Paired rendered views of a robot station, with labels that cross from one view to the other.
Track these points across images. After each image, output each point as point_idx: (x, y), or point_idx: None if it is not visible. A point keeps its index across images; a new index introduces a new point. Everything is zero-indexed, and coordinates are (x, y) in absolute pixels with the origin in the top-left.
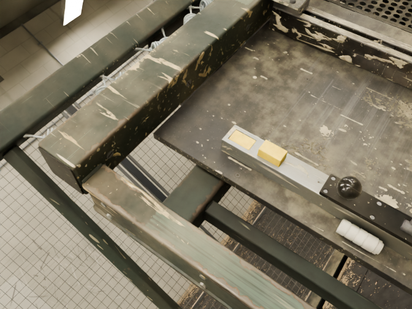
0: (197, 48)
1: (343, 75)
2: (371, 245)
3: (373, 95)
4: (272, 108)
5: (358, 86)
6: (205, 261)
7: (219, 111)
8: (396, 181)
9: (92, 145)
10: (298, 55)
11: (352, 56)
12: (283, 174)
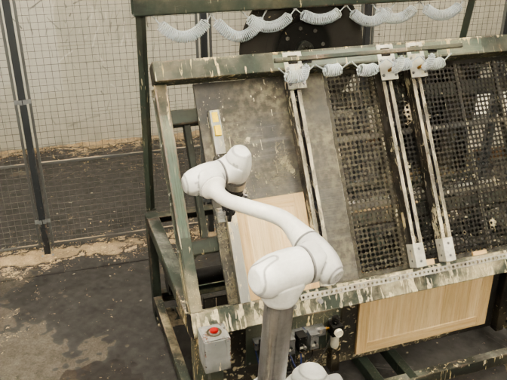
0: (234, 71)
1: (282, 127)
2: None
3: (281, 144)
4: (241, 114)
5: (281, 136)
6: (166, 140)
7: (222, 97)
8: None
9: (167, 78)
10: (278, 103)
11: (292, 124)
12: (213, 139)
